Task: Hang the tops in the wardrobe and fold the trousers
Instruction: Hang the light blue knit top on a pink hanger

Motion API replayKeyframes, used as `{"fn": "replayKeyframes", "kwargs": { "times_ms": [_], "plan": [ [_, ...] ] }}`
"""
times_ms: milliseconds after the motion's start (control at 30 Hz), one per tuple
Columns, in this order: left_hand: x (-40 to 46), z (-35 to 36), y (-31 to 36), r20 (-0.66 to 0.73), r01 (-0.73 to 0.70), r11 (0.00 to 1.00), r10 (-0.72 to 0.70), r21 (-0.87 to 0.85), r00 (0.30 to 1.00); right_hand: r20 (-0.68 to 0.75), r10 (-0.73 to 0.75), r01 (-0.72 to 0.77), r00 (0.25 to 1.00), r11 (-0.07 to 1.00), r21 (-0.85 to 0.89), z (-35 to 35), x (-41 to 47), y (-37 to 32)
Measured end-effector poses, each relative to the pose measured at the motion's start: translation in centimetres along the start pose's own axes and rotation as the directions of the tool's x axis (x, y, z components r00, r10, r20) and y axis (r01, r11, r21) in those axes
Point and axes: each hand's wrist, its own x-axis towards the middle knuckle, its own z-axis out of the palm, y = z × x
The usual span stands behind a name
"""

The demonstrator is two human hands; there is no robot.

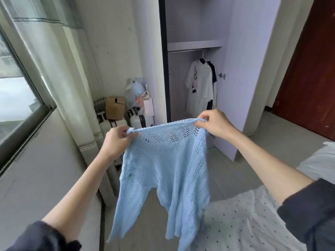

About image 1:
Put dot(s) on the person's left hand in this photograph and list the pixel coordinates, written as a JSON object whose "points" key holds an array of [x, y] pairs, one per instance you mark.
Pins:
{"points": [[118, 143]]}

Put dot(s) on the person's right hand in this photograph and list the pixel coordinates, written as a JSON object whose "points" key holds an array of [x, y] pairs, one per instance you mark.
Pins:
{"points": [[217, 125]]}

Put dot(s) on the cream printed t-shirt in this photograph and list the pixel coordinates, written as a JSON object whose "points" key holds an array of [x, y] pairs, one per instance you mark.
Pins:
{"points": [[198, 89]]}

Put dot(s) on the black garment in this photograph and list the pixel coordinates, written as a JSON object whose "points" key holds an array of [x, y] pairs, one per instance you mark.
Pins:
{"points": [[211, 81]]}

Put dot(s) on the light blue knit sweater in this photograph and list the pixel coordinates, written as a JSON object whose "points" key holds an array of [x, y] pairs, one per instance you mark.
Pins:
{"points": [[167, 175]]}

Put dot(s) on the grey wardrobe shelf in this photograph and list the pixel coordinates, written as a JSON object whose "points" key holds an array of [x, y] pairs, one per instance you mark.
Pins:
{"points": [[193, 46]]}

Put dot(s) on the grey wooden wardrobe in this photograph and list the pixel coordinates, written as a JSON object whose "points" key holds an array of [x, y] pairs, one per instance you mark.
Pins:
{"points": [[193, 23]]}

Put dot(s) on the person's right forearm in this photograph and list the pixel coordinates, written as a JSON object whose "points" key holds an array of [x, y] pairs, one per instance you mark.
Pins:
{"points": [[272, 167]]}

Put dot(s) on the person's left forearm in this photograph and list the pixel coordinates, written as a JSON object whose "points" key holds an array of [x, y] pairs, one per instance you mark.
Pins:
{"points": [[78, 198]]}

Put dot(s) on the white dotted bed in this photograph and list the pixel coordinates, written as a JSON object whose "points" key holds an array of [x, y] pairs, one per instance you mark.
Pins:
{"points": [[251, 222]]}

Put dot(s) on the person's black left sleeve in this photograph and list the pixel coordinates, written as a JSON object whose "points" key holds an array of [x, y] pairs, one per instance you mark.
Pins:
{"points": [[42, 237]]}

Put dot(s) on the person's black sleeve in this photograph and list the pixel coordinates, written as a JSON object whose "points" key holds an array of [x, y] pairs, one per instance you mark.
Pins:
{"points": [[42, 237], [309, 214]]}

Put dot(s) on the person's black right sleeve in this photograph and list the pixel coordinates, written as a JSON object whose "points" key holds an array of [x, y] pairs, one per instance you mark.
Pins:
{"points": [[309, 214]]}

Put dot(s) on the brown cardboard box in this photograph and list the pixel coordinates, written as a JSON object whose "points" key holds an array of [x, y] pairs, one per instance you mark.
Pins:
{"points": [[115, 108]]}

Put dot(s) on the metal door hinge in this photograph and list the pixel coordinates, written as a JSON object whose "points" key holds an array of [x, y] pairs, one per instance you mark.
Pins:
{"points": [[221, 75]]}

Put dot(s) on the grey blue bag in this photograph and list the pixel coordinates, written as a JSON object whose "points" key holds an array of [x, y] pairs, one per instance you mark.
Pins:
{"points": [[135, 90]]}

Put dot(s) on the striped beige curtain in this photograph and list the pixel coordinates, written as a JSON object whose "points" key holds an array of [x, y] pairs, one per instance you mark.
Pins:
{"points": [[68, 91]]}

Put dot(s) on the red wooden room door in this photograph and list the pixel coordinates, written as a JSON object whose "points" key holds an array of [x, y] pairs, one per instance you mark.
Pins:
{"points": [[309, 65]]}

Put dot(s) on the grey framed window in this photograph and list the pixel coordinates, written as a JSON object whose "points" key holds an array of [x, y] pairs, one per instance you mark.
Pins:
{"points": [[15, 102]]}

